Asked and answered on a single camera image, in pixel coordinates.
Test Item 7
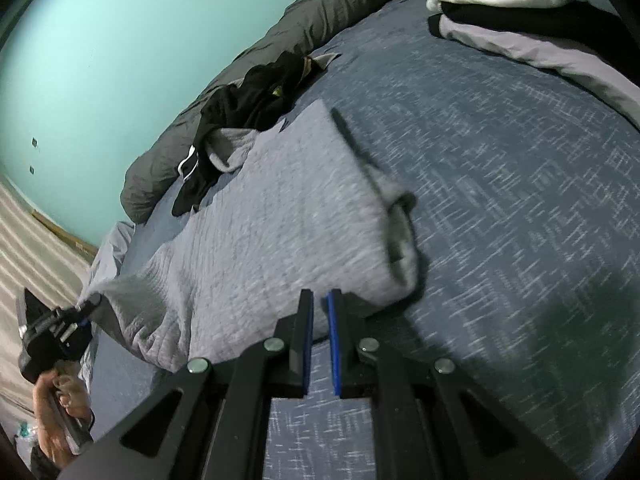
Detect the grey sweater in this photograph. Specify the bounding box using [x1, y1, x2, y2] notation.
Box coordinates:
[82, 100, 426, 366]

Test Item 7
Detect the person's left hand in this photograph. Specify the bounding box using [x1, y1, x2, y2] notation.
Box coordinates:
[31, 372, 96, 466]

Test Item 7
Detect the light grey garment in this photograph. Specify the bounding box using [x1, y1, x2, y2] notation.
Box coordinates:
[307, 52, 343, 72]

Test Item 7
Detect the grey folded cloth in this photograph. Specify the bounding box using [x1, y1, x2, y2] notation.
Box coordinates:
[427, 12, 640, 131]

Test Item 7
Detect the black sweater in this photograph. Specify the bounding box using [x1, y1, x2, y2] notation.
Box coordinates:
[200, 52, 313, 133]

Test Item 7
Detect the wooden pole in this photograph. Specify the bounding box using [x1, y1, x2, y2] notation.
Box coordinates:
[30, 210, 101, 257]

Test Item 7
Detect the teal patterned object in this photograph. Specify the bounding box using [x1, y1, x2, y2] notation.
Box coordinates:
[14, 422, 38, 453]

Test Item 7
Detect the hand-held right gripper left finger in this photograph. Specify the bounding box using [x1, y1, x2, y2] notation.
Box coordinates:
[60, 289, 315, 480]

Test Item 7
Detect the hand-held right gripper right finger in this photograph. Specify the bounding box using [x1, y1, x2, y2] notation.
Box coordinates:
[325, 288, 576, 480]

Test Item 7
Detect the cream curtain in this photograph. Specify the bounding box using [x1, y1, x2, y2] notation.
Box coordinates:
[0, 180, 96, 411]

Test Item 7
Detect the black folded cloth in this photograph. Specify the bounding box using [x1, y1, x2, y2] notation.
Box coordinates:
[440, 2, 636, 52]

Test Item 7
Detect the black garment with white trim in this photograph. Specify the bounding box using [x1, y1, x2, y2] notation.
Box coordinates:
[172, 142, 222, 218]

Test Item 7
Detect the dark grey rolled duvet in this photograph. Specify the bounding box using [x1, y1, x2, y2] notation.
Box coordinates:
[120, 0, 431, 223]

